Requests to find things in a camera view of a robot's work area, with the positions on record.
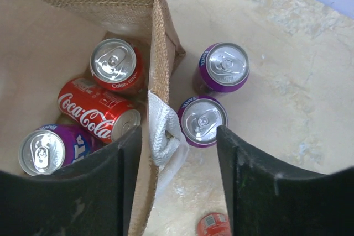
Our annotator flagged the brown canvas tote bag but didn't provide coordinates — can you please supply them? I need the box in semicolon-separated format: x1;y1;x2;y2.
1;0;188;235

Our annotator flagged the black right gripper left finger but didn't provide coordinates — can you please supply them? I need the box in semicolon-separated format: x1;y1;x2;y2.
1;126;142;235

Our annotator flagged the red cola can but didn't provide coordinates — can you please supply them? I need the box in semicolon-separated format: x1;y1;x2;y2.
90;38;145;95
196;212;232;236
58;77;141;144

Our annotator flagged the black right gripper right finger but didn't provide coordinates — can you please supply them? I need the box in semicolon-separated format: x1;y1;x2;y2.
216;125;353;235

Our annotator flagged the purple soda can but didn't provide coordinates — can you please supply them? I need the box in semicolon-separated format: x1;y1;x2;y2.
192;42;250;96
178;95;228;148
18;124;103;176

